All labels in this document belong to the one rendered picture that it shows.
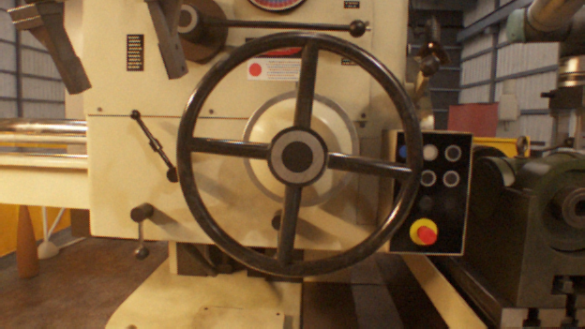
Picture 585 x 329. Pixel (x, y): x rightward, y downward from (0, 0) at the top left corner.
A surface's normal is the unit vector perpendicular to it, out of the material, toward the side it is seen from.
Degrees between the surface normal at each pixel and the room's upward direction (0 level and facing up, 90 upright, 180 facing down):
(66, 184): 90
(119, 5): 90
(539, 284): 90
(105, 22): 90
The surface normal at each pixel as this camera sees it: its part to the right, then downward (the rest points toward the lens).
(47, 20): 0.99, -0.09
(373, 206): -0.06, 0.08
